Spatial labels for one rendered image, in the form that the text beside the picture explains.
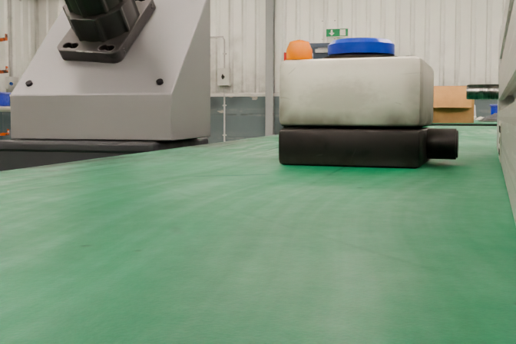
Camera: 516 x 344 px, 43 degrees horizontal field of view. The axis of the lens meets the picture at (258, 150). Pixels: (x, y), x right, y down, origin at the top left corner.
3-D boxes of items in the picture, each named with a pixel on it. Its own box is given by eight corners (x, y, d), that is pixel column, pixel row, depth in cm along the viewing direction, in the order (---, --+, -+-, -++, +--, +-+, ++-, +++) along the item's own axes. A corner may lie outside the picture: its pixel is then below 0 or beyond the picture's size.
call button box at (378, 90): (312, 157, 45) (313, 64, 44) (460, 160, 41) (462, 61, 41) (276, 165, 37) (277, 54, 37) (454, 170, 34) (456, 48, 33)
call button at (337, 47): (335, 75, 42) (335, 44, 42) (398, 74, 40) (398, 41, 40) (320, 71, 38) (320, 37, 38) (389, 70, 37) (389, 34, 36)
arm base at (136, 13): (99, 2, 88) (57, 59, 80) (77, -52, 82) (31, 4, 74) (159, 4, 85) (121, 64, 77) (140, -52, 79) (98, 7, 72)
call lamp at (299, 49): (290, 61, 38) (290, 41, 38) (315, 61, 38) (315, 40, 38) (282, 59, 37) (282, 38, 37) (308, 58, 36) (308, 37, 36)
